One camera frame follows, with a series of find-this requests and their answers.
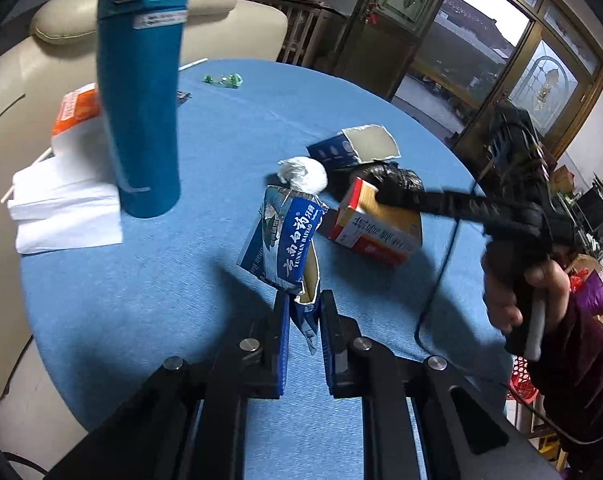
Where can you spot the torn blue toothpaste box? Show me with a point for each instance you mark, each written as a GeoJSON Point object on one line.
{"type": "Point", "coordinates": [291, 240]}

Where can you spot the torn blue and white box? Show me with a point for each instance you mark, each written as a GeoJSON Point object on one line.
{"type": "Point", "coordinates": [354, 146]}

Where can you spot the tall blue cylindrical canister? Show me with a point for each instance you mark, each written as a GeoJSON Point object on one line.
{"type": "Point", "coordinates": [141, 110]}

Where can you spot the open wooden glass door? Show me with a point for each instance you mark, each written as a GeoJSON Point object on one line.
{"type": "Point", "coordinates": [366, 35]}

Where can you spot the wooden baby crib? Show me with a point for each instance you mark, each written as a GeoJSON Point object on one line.
{"type": "Point", "coordinates": [306, 30]}

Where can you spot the computer monitor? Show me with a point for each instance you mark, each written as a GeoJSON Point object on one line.
{"type": "Point", "coordinates": [597, 207]}

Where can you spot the white straw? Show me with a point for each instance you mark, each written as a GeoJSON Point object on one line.
{"type": "Point", "coordinates": [26, 176]}
{"type": "Point", "coordinates": [192, 64]}

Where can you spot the red mesh basket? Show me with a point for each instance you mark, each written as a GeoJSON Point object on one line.
{"type": "Point", "coordinates": [521, 385]}

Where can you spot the stack of white tissues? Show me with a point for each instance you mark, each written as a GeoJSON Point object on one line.
{"type": "Point", "coordinates": [66, 210]}

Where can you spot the orange and red medicine box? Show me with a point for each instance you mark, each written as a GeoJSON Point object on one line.
{"type": "Point", "coordinates": [376, 230]}

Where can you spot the person's right hand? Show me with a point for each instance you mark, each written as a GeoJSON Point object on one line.
{"type": "Point", "coordinates": [501, 300]}

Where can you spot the orange package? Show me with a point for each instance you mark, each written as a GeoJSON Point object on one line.
{"type": "Point", "coordinates": [73, 110]}

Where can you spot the blue tablecloth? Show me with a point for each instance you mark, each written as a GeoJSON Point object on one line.
{"type": "Point", "coordinates": [206, 160]}

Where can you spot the person's right forearm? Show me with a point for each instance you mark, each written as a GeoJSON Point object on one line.
{"type": "Point", "coordinates": [581, 385]}

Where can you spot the green candy wrapper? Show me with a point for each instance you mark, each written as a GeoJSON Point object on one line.
{"type": "Point", "coordinates": [224, 79]}

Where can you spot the white paper ball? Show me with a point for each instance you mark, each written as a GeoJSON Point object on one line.
{"type": "Point", "coordinates": [304, 174]}

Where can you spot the black plastic bag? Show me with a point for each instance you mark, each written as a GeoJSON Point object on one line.
{"type": "Point", "coordinates": [401, 179]}

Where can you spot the small dark wrapper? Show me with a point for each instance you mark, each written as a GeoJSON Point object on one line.
{"type": "Point", "coordinates": [183, 97]}

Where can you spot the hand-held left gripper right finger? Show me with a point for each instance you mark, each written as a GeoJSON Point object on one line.
{"type": "Point", "coordinates": [328, 345]}

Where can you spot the closed wooden glass door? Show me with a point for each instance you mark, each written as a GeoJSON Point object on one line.
{"type": "Point", "coordinates": [551, 85]}

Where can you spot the cream leather sofa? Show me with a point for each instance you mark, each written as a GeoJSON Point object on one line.
{"type": "Point", "coordinates": [11, 110]}

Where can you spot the red plastic bag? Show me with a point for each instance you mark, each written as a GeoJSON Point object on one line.
{"type": "Point", "coordinates": [581, 277]}

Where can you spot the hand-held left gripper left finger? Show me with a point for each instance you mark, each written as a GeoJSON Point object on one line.
{"type": "Point", "coordinates": [282, 345]}

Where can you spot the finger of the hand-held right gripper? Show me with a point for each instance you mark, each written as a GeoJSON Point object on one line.
{"type": "Point", "coordinates": [446, 206]}

